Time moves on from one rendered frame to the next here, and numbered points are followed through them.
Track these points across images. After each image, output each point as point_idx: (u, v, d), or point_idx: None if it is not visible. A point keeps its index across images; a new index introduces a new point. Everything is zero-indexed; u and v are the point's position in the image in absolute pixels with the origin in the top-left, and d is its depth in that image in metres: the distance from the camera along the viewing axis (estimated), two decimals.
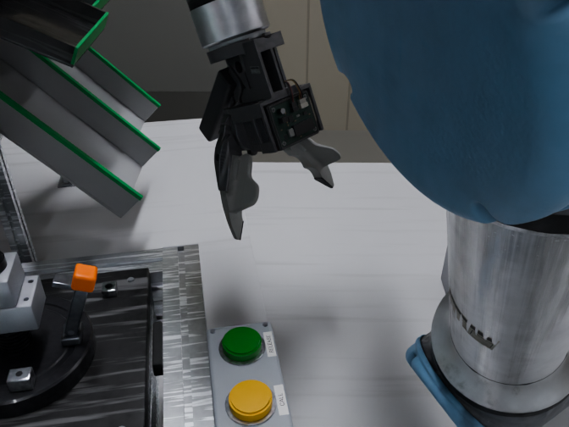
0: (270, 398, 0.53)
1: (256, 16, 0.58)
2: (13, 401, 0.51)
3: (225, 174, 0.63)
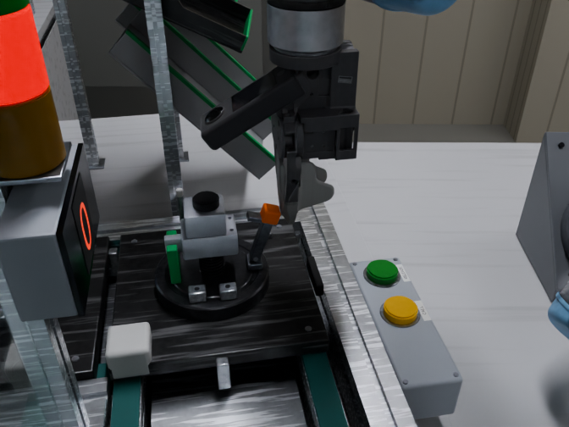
0: (416, 308, 0.69)
1: None
2: (225, 307, 0.66)
3: (295, 189, 0.63)
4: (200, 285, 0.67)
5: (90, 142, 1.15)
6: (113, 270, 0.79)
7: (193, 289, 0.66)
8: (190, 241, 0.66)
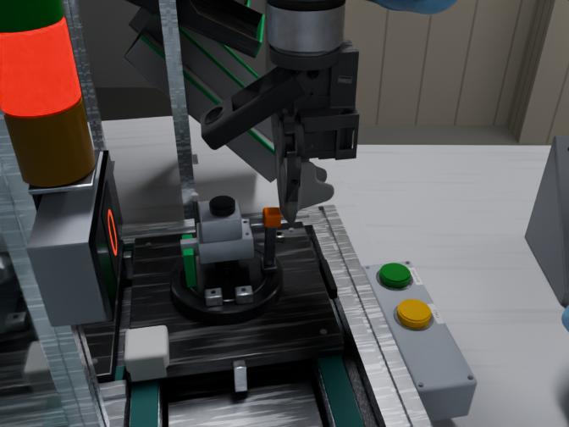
0: (429, 311, 0.69)
1: None
2: (240, 310, 0.67)
3: (295, 189, 0.63)
4: (216, 288, 0.67)
5: (100, 145, 1.15)
6: (128, 273, 0.80)
7: (210, 292, 0.67)
8: (207, 245, 0.66)
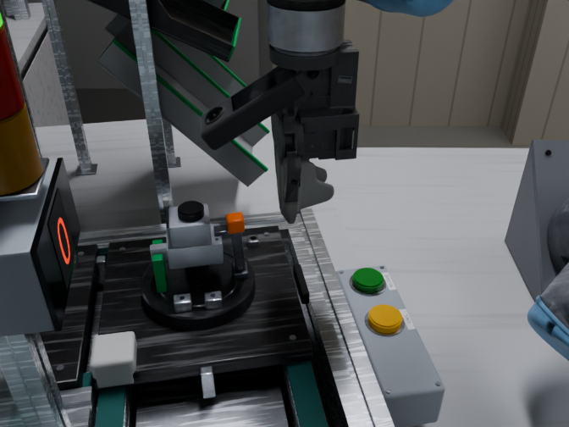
0: (400, 317, 0.69)
1: None
2: (210, 315, 0.66)
3: (295, 189, 0.63)
4: (185, 294, 0.67)
5: (81, 148, 1.15)
6: (102, 278, 0.80)
7: (179, 298, 0.67)
8: (175, 251, 0.66)
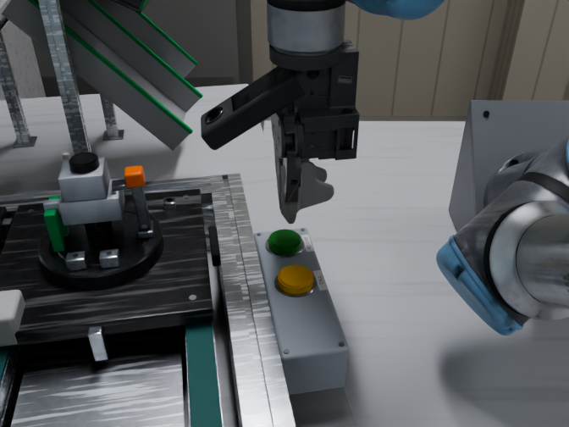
0: (312, 277, 0.65)
1: None
2: (105, 274, 0.62)
3: (295, 189, 0.63)
4: (80, 252, 0.63)
5: (18, 119, 1.11)
6: None
7: (72, 256, 0.62)
8: (68, 205, 0.62)
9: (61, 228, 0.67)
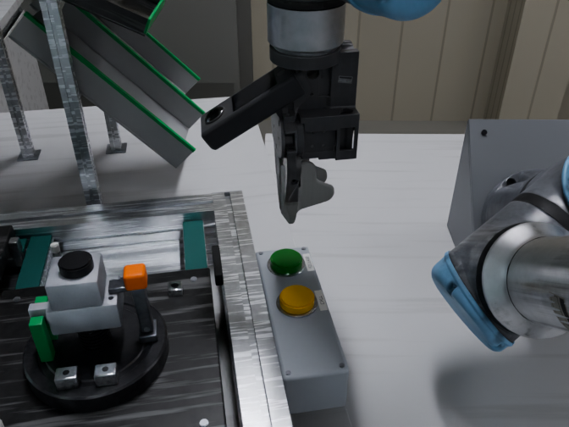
0: (312, 297, 0.66)
1: None
2: (101, 395, 0.53)
3: (295, 188, 0.63)
4: (71, 367, 0.54)
5: (22, 133, 1.13)
6: (15, 260, 0.77)
7: (62, 373, 0.53)
8: (57, 314, 0.53)
9: (50, 331, 0.58)
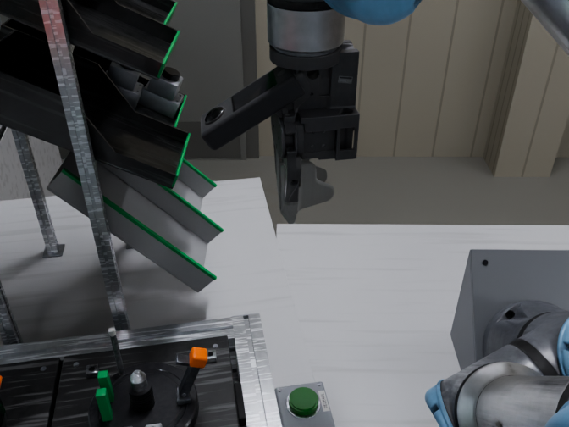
0: None
1: None
2: None
3: (295, 189, 0.63)
4: None
5: (47, 232, 1.19)
6: None
7: None
8: None
9: None
